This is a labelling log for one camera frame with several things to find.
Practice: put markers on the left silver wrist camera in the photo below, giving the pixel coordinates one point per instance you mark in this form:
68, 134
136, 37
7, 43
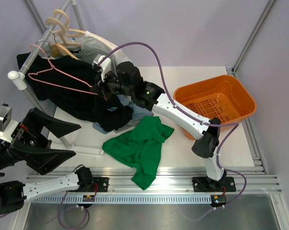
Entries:
5, 119

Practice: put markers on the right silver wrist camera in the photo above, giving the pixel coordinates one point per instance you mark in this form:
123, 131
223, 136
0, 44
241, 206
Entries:
102, 65

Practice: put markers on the slotted grey cable duct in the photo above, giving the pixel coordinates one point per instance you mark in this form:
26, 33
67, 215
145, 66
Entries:
124, 199

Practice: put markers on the green t shirt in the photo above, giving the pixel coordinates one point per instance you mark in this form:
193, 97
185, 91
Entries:
141, 149

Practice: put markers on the light blue shirt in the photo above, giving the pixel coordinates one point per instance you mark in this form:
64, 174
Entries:
137, 115

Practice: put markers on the pink wire hanger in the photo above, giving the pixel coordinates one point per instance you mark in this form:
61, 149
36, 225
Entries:
32, 75

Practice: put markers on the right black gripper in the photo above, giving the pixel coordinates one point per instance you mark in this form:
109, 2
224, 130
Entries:
103, 85

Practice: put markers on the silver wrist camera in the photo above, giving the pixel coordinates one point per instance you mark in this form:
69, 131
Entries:
102, 65
5, 119

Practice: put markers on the wooden hanger front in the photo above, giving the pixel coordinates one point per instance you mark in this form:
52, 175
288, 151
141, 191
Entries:
61, 49

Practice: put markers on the wooden hanger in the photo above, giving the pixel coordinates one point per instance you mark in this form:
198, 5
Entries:
65, 34
61, 49

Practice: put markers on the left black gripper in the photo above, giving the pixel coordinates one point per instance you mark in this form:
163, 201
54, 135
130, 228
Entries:
36, 149

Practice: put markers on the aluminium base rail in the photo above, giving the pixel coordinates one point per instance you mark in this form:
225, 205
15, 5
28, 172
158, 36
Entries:
179, 180

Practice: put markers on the orange plastic basket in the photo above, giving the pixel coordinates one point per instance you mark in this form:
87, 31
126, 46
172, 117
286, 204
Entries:
223, 97

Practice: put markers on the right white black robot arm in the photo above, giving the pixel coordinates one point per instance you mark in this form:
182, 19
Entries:
127, 81

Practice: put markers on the grey t shirt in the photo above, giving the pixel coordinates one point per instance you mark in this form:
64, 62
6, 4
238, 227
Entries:
90, 48

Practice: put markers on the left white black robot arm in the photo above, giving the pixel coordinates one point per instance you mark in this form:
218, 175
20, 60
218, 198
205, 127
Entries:
15, 192

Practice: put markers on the wooden hanger rear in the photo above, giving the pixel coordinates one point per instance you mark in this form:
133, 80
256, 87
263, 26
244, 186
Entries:
65, 34

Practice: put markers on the black t shirt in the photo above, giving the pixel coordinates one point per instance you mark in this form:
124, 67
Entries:
109, 114

